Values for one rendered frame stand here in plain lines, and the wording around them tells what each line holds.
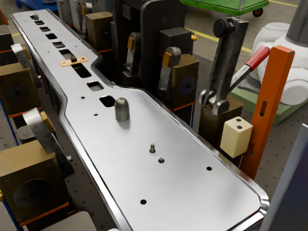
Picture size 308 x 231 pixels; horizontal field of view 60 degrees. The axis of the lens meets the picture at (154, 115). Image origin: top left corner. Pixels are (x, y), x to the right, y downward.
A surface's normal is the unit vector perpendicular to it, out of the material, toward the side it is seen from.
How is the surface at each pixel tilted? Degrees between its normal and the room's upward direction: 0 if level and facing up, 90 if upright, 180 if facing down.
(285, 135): 0
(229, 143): 90
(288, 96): 98
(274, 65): 90
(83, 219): 0
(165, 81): 78
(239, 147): 90
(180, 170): 0
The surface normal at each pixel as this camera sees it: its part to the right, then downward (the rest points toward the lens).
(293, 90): -0.13, 0.69
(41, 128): 0.52, 0.50
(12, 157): 0.00, -0.81
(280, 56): -0.85, 0.30
